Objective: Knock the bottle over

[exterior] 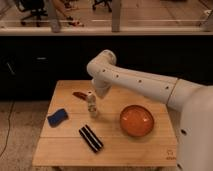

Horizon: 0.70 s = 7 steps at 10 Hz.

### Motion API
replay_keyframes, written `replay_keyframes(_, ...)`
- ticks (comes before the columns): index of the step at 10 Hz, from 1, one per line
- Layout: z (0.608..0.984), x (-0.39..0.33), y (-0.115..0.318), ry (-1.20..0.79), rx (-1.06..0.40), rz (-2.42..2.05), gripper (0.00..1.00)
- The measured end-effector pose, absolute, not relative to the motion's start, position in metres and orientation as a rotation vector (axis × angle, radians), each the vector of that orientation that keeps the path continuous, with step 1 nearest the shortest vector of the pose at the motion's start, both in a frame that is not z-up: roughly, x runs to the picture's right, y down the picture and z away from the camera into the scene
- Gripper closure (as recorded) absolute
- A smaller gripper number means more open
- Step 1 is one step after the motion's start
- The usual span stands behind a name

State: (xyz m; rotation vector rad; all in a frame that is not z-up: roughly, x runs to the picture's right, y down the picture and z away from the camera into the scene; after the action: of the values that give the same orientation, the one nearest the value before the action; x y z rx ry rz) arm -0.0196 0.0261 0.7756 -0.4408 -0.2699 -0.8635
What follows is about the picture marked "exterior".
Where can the blue sponge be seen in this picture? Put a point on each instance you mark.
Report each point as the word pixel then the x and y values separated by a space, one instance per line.
pixel 56 118

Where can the black office chair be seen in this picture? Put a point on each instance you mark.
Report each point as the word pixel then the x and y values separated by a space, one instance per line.
pixel 35 7

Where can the wooden table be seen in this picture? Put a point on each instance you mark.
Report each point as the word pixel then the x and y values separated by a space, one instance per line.
pixel 64 146

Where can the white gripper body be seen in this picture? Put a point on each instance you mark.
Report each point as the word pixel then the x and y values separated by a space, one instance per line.
pixel 101 87

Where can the orange bowl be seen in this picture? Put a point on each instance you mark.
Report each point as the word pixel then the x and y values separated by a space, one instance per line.
pixel 136 121

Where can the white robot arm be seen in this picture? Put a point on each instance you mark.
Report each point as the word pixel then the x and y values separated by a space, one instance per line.
pixel 194 101

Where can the small clear plastic bottle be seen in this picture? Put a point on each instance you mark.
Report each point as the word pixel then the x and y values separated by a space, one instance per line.
pixel 91 103

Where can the black white striped block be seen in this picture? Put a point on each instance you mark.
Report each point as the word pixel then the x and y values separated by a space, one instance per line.
pixel 91 139

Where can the brown red small object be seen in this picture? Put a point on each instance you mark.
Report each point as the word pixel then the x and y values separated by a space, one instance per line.
pixel 80 95

